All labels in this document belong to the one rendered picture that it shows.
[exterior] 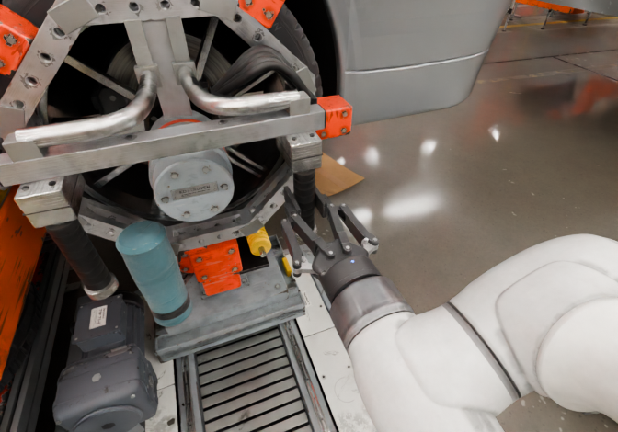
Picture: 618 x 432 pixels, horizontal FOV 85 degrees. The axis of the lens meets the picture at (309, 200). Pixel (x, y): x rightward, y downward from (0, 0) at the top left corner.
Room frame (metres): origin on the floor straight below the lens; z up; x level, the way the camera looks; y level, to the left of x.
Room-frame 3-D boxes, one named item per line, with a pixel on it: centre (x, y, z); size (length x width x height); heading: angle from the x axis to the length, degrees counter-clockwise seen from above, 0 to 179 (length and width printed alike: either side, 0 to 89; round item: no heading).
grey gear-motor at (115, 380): (0.46, 0.53, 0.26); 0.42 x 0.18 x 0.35; 21
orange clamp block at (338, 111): (0.72, -0.04, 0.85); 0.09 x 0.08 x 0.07; 111
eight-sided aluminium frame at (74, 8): (0.60, 0.25, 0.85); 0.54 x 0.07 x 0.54; 111
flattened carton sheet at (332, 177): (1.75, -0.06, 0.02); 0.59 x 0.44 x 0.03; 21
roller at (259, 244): (0.74, 0.17, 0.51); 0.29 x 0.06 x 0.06; 21
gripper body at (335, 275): (0.30, -0.05, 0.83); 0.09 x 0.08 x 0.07; 21
